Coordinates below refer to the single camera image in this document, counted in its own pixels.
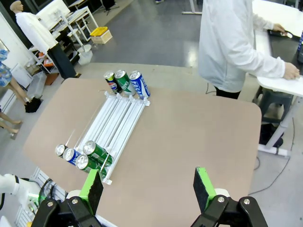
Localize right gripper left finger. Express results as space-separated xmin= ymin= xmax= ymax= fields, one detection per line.
xmin=32 ymin=169 xmax=105 ymax=227

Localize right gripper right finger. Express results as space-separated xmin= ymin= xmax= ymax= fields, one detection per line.
xmin=190 ymin=166 xmax=269 ymax=227

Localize black serving tray with handles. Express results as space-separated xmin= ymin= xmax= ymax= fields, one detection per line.
xmin=267 ymin=28 xmax=303 ymax=79

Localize person's left forearm white sleeve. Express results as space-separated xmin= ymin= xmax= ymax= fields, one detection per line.
xmin=252 ymin=13 xmax=276 ymax=31

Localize person's right forearm white sleeve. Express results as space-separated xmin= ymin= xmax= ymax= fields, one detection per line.
xmin=246 ymin=51 xmax=286 ymax=79

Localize person in white jacket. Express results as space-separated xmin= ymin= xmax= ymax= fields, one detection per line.
xmin=197 ymin=0 xmax=255 ymax=100

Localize person's right hand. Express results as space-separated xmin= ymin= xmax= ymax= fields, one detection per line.
xmin=283 ymin=61 xmax=301 ymax=81

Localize person's left hand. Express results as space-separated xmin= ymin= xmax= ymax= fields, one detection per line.
xmin=272 ymin=23 xmax=286 ymax=34

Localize white can dispenser rack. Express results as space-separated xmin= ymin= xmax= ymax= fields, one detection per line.
xmin=63 ymin=91 xmax=152 ymax=185

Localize black folded cloth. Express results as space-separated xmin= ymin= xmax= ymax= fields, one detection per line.
xmin=25 ymin=97 xmax=44 ymax=114

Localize black Pepsi display can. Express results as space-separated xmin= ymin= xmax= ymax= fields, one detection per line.
xmin=104 ymin=72 xmax=123 ymax=94

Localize green Chilsung display can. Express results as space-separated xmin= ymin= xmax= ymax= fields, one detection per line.
xmin=114 ymin=70 xmax=137 ymax=96

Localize gray stool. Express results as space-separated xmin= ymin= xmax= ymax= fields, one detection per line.
xmin=252 ymin=87 xmax=294 ymax=123

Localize blue Pocari Sweat display can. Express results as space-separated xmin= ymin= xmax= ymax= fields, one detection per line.
xmin=129 ymin=70 xmax=152 ymax=99

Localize clear storage bin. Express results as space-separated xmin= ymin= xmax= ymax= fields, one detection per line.
xmin=26 ymin=70 xmax=47 ymax=98

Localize white bucket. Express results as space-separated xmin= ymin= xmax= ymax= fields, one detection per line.
xmin=77 ymin=44 xmax=94 ymax=66

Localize mannequin in blue floral shirt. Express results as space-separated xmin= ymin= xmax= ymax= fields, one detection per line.
xmin=0 ymin=48 xmax=23 ymax=134

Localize yellow box on crate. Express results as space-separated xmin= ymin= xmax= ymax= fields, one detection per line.
xmin=91 ymin=30 xmax=114 ymax=45

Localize white side table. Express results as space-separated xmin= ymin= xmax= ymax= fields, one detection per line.
xmin=250 ymin=0 xmax=303 ymax=157

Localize mannequin in white shirt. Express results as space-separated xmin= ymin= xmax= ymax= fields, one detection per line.
xmin=9 ymin=0 xmax=77 ymax=80

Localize white slotted mounting frame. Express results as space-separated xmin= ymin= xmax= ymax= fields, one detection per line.
xmin=14 ymin=166 xmax=68 ymax=227

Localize white frame cart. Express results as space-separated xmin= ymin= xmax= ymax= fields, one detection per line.
xmin=35 ymin=0 xmax=99 ymax=48

